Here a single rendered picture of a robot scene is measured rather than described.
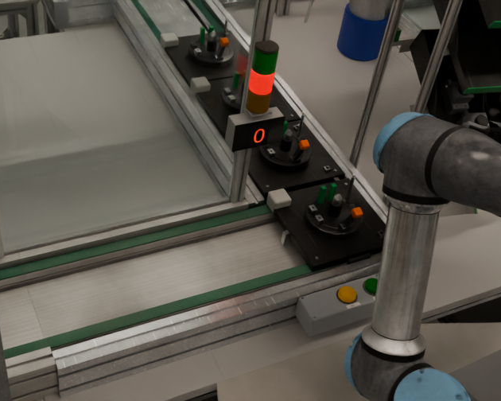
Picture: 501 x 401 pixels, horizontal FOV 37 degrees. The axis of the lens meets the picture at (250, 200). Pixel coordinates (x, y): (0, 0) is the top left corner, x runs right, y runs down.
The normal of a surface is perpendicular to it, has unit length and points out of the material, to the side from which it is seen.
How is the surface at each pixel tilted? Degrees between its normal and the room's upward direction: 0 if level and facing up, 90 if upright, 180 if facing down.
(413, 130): 40
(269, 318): 90
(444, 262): 0
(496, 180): 56
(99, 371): 90
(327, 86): 0
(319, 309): 0
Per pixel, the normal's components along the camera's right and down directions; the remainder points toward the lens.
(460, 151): -0.33, -0.34
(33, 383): 0.43, 0.65
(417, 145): -0.73, -0.30
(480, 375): -0.59, -0.53
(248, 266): 0.12, -0.72
